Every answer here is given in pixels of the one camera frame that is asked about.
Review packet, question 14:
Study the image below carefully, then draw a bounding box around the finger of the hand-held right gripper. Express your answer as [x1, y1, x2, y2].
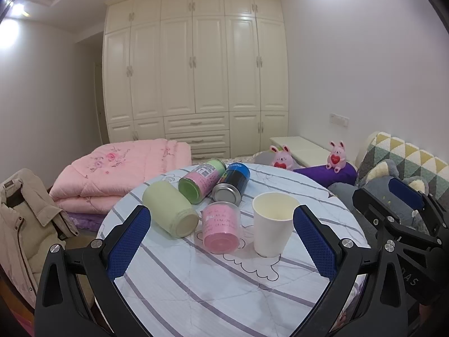
[352, 187, 443, 251]
[389, 177, 449, 239]

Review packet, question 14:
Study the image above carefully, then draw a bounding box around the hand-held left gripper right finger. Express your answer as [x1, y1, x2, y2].
[291, 204, 420, 337]

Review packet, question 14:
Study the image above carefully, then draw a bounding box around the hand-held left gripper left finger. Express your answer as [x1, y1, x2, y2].
[33, 204, 169, 337]

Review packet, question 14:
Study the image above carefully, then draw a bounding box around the pink plastic cup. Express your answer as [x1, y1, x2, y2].
[200, 201, 241, 252]

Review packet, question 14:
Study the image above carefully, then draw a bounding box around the white paper cup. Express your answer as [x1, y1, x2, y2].
[253, 192, 301, 257]

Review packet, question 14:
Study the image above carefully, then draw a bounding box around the pale green cup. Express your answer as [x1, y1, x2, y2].
[142, 181, 200, 238]

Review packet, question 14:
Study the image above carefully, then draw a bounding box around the green and pink cup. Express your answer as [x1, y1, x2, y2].
[178, 159, 226, 205]

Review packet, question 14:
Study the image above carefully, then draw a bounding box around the grey plush toy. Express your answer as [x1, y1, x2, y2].
[330, 160, 449, 234]

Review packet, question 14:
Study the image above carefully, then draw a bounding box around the triangle pattern cushion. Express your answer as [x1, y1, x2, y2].
[356, 131, 449, 197]

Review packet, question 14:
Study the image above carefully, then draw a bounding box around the purple folded sheet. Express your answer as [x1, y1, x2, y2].
[67, 212, 107, 233]

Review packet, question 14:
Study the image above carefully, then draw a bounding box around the purple pillow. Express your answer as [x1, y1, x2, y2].
[293, 163, 358, 188]

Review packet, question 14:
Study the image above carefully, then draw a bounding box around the pink bunny toy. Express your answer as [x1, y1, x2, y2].
[269, 145, 294, 171]
[326, 141, 348, 172]

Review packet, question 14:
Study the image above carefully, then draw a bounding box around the pink folded quilt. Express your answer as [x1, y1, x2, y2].
[49, 138, 192, 215]

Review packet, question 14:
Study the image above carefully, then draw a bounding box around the striped tablecloth round table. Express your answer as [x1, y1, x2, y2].
[96, 163, 372, 337]

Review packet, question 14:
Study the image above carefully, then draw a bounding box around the white nightstand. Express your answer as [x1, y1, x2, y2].
[269, 136, 332, 167]

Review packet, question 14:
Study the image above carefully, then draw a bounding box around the blue and black can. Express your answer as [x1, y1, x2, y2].
[212, 163, 251, 206]

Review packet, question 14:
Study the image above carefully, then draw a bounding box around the beige jacket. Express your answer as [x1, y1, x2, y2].
[0, 168, 81, 309]

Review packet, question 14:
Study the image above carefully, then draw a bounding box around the cream wardrobe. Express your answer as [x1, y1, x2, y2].
[102, 0, 290, 160]

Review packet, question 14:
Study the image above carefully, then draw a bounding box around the ceiling light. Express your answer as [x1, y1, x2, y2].
[5, 0, 30, 20]

